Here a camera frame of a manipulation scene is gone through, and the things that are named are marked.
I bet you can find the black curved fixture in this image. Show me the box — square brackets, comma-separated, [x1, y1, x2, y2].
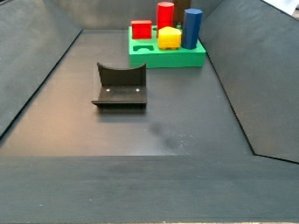
[92, 63, 146, 107]

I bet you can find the brown arch-foot block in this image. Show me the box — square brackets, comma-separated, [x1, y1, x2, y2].
[172, 0, 192, 25]

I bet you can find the green shape sorter base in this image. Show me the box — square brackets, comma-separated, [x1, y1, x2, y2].
[128, 26, 205, 68]

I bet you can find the yellow house-shaped block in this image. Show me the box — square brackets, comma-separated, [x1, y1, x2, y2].
[157, 26, 182, 50]

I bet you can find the red square block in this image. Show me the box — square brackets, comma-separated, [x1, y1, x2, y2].
[130, 20, 152, 39]

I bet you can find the blue hexagonal prism block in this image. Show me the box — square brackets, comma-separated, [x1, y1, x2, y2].
[181, 8, 202, 50]

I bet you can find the red cylinder block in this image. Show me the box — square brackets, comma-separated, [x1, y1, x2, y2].
[156, 2, 173, 29]

